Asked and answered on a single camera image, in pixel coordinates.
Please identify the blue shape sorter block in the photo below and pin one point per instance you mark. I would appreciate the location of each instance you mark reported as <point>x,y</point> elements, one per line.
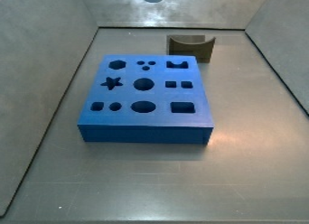
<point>148,100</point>

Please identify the dark curved holder block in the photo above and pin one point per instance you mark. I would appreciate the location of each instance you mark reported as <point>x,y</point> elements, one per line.
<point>192,45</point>

